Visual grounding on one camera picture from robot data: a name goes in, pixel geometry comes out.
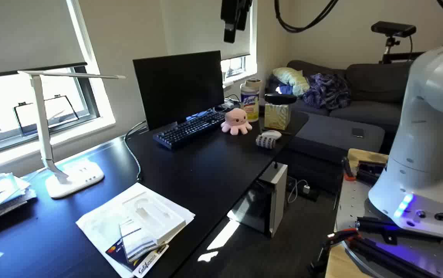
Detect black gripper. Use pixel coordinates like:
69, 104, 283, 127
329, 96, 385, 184
220, 0, 254, 45

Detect round striped McKesson package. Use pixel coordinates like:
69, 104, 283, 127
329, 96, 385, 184
255, 129, 285, 150

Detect black computer monitor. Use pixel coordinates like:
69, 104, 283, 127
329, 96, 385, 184
132, 50, 226, 133

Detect white black computer tower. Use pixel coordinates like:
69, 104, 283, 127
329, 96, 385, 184
234, 161, 289, 239

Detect paper pile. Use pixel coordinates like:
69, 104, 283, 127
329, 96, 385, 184
75, 181, 197, 278

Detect narrow roller blind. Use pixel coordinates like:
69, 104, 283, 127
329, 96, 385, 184
161, 0, 254, 61

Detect wipes canister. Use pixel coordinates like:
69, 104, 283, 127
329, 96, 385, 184
238, 78, 265, 124

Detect pale cushion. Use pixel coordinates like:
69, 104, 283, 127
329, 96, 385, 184
272, 67, 311, 98

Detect black rounded gadget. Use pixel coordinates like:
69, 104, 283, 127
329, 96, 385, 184
265, 92, 299, 107

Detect pink octopus plush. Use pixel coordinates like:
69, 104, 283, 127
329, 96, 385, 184
220, 107, 254, 138

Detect black keyboard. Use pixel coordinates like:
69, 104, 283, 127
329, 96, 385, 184
152, 109, 228, 152

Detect purple blanket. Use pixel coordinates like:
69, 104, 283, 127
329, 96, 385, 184
303, 72, 354, 113

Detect grey ottoman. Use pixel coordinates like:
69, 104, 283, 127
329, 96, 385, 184
282, 113, 388, 195

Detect dark grey sofa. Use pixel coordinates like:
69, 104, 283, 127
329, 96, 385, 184
286, 59, 413, 154

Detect black orange tools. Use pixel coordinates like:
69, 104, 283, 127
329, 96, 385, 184
343, 157, 388, 184

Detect white foam tray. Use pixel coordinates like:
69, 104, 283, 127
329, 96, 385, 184
120, 192, 189, 245

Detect wide roller blind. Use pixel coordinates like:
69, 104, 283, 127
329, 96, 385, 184
0, 0, 89, 81

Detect robot mounting table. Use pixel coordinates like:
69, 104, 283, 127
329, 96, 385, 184
326, 147, 443, 278

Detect white desk lamp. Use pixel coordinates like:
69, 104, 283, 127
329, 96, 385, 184
16, 70, 127, 201

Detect orange black clamp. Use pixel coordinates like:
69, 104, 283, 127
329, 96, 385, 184
311, 229, 359, 272

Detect dark blue credit card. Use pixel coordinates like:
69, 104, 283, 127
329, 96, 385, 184
104, 226, 149, 272

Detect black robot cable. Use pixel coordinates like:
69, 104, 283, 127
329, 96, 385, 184
274, 0, 342, 35

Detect white monitor cable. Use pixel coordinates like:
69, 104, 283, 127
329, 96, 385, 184
123, 121, 149, 183

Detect black camera on tripod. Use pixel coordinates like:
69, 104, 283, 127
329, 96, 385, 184
371, 21, 424, 67

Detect power adapter with cords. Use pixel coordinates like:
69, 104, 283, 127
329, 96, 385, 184
288, 177, 320, 203

